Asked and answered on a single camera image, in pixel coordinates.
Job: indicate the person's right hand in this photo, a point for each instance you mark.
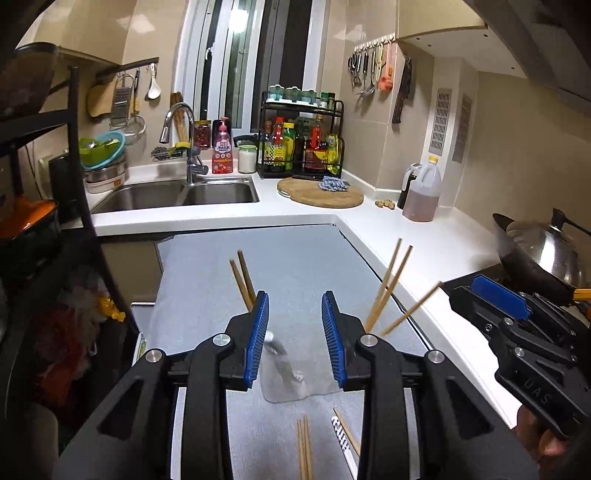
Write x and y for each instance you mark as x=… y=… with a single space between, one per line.
x=535 y=434

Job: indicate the row of sauce bottles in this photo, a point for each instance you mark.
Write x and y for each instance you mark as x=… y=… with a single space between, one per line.
x=300 y=145

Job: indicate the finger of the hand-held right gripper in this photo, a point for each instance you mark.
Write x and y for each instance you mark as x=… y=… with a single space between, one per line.
x=501 y=295
x=475 y=311

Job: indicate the ginger pieces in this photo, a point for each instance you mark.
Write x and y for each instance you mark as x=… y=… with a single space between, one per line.
x=384 y=203

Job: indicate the window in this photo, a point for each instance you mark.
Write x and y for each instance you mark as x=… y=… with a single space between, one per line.
x=240 y=60

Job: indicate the hanging beige board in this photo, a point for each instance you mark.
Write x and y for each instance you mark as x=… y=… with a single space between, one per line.
x=99 y=101

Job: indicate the grey cloth mat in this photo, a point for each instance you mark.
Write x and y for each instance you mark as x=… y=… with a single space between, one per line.
x=300 y=267

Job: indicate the red dish soap bottle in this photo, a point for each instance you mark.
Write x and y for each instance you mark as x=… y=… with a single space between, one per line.
x=222 y=152

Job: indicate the green and blue bowls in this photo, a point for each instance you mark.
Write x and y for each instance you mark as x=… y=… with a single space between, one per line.
x=104 y=150

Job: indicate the row of green-lidded jars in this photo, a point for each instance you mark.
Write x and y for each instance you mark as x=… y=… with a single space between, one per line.
x=300 y=95

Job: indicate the blue dishcloth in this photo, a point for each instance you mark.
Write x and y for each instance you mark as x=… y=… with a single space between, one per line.
x=333 y=183

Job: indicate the wall shelf with hooks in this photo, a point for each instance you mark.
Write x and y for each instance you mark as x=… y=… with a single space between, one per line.
x=127 y=67

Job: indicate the black metal shelf rack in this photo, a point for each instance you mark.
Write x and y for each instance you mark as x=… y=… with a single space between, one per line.
x=76 y=106

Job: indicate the steel wok lid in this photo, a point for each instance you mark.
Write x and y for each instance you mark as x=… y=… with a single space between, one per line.
x=545 y=254

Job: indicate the black wok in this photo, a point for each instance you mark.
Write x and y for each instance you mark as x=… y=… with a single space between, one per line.
x=512 y=267

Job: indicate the steel basin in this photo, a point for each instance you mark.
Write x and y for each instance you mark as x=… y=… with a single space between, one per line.
x=106 y=177

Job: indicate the metal grater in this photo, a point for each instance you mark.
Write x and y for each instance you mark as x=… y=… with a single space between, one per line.
x=121 y=104

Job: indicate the hanging cleaver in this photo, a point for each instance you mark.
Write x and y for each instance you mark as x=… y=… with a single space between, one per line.
x=400 y=99

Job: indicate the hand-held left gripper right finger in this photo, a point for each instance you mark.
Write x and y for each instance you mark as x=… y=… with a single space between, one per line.
x=333 y=341

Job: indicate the chrome kitchen faucet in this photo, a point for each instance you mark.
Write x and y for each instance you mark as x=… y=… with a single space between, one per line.
x=191 y=161

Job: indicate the black appliance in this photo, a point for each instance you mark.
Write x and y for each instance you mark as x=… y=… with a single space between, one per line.
x=64 y=189

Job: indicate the range hood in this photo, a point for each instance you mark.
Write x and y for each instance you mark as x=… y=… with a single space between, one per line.
x=540 y=32

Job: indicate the red chili jar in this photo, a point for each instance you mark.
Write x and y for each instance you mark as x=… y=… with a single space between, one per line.
x=202 y=134

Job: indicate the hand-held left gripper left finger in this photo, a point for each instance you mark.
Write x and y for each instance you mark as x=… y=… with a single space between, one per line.
x=256 y=341

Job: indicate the wall cabinet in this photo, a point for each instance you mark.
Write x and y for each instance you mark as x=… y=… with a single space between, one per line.
x=438 y=18

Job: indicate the sponge holder with sponges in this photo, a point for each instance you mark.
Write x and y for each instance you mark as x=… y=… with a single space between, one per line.
x=171 y=152

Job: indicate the black pot with orange lid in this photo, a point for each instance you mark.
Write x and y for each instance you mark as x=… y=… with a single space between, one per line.
x=27 y=230

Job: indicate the bunch of plastic bags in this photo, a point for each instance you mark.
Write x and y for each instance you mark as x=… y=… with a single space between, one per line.
x=69 y=337

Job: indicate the white jar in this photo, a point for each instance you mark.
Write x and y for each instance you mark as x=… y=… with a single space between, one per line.
x=247 y=159

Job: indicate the steel sink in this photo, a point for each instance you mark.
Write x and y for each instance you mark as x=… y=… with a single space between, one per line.
x=147 y=196

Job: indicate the clear plastic utensil container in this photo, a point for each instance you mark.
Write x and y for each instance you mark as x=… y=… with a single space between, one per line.
x=295 y=392

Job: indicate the wall hook rail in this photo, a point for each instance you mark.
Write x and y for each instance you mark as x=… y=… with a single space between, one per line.
x=374 y=42

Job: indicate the black cooktop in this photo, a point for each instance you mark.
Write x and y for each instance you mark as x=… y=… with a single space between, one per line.
x=466 y=279

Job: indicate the wall vent grille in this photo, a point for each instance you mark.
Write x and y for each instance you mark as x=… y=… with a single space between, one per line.
x=439 y=122
x=462 y=129

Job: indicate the orange hanging peeler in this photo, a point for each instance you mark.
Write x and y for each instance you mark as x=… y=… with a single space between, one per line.
x=386 y=76

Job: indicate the white ladle spoon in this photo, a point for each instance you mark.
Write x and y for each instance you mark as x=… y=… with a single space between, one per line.
x=153 y=90

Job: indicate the dark bottle with white cap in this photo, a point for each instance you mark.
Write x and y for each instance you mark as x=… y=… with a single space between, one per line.
x=406 y=184

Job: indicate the dark wooden utensil bundle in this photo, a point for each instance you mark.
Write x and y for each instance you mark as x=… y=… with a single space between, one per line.
x=176 y=99

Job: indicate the hanging metal kitchen tools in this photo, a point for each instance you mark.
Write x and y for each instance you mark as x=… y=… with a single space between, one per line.
x=364 y=69

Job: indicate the round wooden cutting board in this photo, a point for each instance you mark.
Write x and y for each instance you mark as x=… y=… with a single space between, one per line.
x=314 y=196

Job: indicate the cooking oil jug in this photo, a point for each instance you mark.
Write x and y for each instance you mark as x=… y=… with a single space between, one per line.
x=422 y=194

